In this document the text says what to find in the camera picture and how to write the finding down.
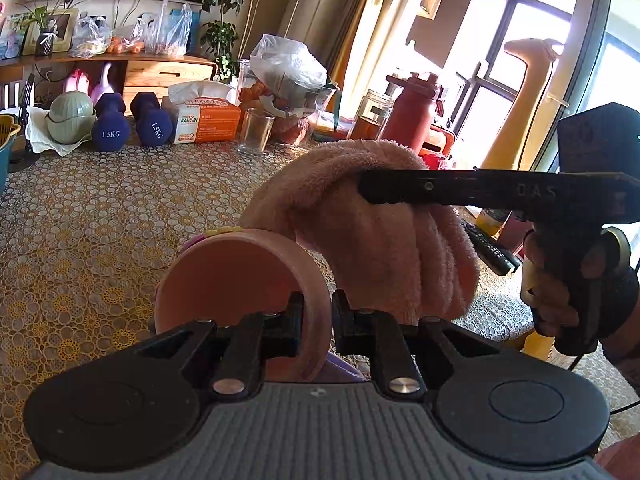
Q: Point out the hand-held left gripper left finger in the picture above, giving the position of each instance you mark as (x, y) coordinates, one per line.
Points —
(292, 320)

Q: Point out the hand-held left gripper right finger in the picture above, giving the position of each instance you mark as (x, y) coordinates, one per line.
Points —
(345, 325)

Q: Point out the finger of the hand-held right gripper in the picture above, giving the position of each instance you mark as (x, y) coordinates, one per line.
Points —
(425, 187)

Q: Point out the pink fluffy towel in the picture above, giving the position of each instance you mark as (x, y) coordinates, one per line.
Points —
(380, 255)

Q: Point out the pink plastic cup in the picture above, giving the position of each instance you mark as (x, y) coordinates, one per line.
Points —
(225, 280)

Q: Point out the person's right forearm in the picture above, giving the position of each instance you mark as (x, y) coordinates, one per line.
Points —
(625, 360)

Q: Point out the person's right hand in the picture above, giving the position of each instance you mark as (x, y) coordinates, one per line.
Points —
(550, 290)

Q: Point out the purple plastic piece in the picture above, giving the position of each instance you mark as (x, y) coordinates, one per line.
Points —
(345, 370)

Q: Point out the tan giraffe toy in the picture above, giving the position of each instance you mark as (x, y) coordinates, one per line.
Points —
(525, 110)

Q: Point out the red water bottle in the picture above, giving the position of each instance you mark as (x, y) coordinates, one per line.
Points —
(410, 110)

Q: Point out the black remote control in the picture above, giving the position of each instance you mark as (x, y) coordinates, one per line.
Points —
(487, 247)

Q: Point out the glass bottle of tea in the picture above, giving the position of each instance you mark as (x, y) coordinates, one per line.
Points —
(370, 115)

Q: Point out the dark framed window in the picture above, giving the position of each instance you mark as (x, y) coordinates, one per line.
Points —
(500, 50)

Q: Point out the clear container of fruit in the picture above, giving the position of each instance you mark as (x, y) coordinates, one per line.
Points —
(292, 120)

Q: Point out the yellow curtain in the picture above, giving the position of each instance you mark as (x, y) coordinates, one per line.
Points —
(360, 25)

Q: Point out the clear drinking glass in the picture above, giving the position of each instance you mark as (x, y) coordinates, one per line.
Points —
(255, 132)

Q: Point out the crumpled clear plastic bag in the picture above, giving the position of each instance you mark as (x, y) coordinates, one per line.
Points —
(285, 60)

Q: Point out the orange tissue box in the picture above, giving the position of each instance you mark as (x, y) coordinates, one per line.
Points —
(210, 120)

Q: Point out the gold floral tablecloth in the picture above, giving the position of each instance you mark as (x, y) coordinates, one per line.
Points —
(100, 220)

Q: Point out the blue dumbbell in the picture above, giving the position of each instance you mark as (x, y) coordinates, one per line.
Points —
(111, 130)
(152, 125)

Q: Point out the wooden television console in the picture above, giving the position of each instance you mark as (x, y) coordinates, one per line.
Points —
(165, 75)

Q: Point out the pink kettlebell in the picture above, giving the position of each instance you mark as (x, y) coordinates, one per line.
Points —
(101, 90)

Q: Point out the clear and blue plastic bag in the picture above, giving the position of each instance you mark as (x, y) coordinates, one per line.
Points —
(167, 30)

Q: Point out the green lidded bowl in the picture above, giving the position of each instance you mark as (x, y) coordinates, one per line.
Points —
(70, 115)

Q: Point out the white cloth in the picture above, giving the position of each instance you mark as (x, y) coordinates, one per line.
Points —
(40, 135)

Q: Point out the plastic bag of oranges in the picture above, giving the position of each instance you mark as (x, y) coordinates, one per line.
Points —
(125, 46)

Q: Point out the teal plastic basin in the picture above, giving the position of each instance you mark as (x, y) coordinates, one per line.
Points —
(6, 170)

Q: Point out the yellow strainer basket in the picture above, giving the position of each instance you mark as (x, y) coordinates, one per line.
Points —
(7, 127)

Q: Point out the plastic bag of food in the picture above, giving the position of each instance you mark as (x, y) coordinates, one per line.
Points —
(90, 37)

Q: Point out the white slatted rack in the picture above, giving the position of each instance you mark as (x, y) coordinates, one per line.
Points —
(11, 94)

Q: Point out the small plant in dark vase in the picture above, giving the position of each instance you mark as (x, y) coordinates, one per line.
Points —
(45, 45)

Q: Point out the blue picture card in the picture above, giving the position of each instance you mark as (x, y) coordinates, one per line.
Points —
(11, 37)

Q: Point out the cream photo frame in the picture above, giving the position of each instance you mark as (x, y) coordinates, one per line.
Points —
(67, 30)

